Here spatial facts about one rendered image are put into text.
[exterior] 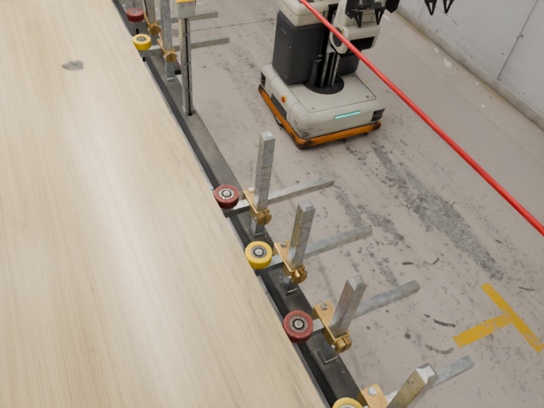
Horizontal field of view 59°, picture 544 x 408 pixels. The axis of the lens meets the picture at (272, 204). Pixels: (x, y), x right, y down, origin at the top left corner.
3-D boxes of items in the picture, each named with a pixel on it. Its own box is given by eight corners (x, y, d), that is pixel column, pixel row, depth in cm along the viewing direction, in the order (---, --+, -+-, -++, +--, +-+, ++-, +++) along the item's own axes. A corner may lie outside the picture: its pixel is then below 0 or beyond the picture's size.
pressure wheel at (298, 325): (294, 362, 129) (300, 343, 120) (273, 342, 132) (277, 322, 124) (313, 342, 133) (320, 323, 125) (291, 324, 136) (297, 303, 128)
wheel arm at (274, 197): (328, 181, 177) (330, 173, 174) (333, 188, 175) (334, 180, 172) (218, 214, 162) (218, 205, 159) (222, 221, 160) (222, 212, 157)
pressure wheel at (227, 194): (231, 227, 158) (232, 204, 150) (210, 219, 160) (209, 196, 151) (241, 211, 163) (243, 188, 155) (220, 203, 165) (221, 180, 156)
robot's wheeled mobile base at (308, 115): (256, 92, 341) (258, 61, 322) (332, 78, 363) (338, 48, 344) (298, 152, 302) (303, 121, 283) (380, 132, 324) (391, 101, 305)
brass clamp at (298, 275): (287, 248, 155) (289, 238, 151) (308, 281, 147) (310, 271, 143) (270, 253, 153) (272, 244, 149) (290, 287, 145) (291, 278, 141)
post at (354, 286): (325, 359, 148) (359, 272, 113) (330, 369, 146) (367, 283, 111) (315, 363, 147) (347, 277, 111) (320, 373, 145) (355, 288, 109)
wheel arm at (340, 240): (364, 231, 163) (367, 223, 159) (370, 238, 161) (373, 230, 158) (248, 270, 147) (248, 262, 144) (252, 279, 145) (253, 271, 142)
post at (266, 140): (258, 232, 173) (270, 128, 138) (262, 239, 171) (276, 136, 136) (249, 235, 172) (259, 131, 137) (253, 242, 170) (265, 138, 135)
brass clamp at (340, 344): (327, 308, 139) (330, 299, 135) (351, 348, 131) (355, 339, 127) (308, 315, 137) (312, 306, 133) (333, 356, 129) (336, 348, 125)
